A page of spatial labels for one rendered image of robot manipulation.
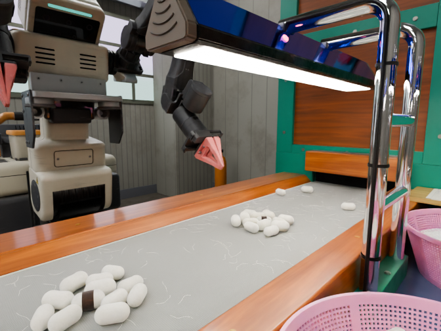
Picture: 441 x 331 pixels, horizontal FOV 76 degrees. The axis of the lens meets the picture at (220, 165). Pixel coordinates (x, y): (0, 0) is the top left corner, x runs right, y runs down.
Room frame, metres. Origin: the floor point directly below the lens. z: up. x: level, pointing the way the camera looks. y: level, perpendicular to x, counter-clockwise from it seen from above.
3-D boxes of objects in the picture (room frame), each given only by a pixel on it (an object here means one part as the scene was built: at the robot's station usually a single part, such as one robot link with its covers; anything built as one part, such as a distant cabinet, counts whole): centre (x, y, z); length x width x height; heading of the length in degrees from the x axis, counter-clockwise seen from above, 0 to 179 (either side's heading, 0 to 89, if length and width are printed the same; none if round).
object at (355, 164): (0.90, -0.42, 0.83); 0.30 x 0.06 x 0.07; 45
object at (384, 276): (0.49, -0.21, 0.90); 0.20 x 0.19 x 0.45; 135
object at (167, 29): (0.55, -0.16, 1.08); 0.62 x 0.08 x 0.07; 135
